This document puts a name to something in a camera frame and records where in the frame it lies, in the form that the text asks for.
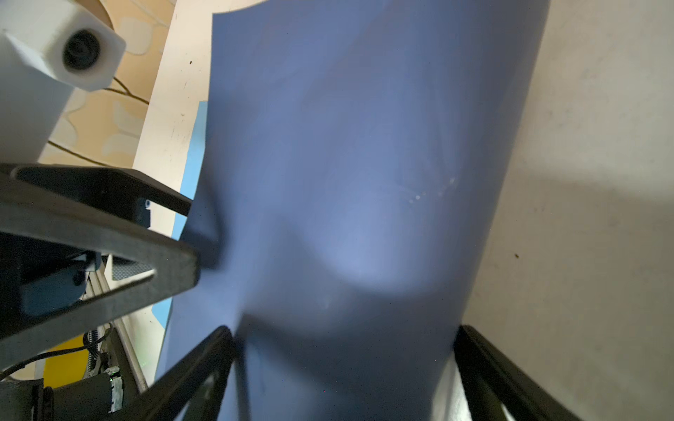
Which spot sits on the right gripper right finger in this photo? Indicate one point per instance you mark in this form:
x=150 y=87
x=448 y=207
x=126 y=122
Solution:
x=494 y=386

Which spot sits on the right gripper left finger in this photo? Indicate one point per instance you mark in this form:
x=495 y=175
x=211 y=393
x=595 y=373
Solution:
x=193 y=389

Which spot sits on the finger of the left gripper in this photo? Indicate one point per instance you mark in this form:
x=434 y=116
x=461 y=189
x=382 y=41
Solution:
x=50 y=244
x=123 y=192

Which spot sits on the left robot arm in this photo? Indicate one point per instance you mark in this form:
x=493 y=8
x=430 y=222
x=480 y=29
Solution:
x=107 y=381

